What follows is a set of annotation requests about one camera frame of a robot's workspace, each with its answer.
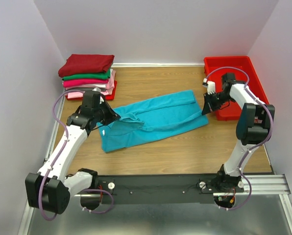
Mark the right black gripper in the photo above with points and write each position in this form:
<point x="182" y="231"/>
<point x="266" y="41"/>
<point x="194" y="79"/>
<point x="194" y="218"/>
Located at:
<point x="210" y="103"/>

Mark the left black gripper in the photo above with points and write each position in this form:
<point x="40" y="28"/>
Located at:
<point x="107" y="111"/>

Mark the teal t shirt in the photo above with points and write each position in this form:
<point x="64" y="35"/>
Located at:
<point x="151" y="120"/>

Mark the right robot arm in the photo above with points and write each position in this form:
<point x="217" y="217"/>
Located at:
<point x="254" y="127"/>

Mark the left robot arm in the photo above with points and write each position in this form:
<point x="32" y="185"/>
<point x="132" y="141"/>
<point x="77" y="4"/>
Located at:
<point x="76" y="130"/>

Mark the red plastic bin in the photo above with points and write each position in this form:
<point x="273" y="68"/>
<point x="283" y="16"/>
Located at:
<point x="215" y="67"/>

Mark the grey folded shirt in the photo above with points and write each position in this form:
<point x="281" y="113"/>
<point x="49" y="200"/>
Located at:
<point x="80" y="89"/>

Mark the green folded shirt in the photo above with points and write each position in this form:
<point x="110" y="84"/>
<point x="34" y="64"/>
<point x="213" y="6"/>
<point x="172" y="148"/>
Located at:
<point x="99" y="76"/>

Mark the magenta folded shirt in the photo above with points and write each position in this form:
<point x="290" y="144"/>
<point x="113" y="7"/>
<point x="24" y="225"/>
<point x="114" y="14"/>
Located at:
<point x="79" y="82"/>

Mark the dark red folded shirt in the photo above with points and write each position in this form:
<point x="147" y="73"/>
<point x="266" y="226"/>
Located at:
<point x="86" y="63"/>

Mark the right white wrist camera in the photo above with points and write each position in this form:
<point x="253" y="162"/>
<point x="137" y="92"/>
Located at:
<point x="209" y="85"/>

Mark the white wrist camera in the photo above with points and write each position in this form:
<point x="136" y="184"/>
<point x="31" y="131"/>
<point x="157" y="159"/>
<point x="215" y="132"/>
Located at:
<point x="209" y="85"/>
<point x="98" y="92"/>

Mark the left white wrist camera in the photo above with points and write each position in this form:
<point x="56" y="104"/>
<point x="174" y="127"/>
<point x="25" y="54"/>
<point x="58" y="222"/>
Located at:
<point x="98" y="92"/>

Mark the back aluminium rail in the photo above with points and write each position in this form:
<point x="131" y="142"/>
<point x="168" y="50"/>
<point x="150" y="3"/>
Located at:
<point x="152" y="65"/>

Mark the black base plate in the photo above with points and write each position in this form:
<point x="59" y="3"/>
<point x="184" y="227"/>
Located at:
<point x="161" y="189"/>

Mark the aluminium frame rail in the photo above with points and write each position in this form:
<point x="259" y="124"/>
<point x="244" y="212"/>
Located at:
<point x="252" y="184"/>

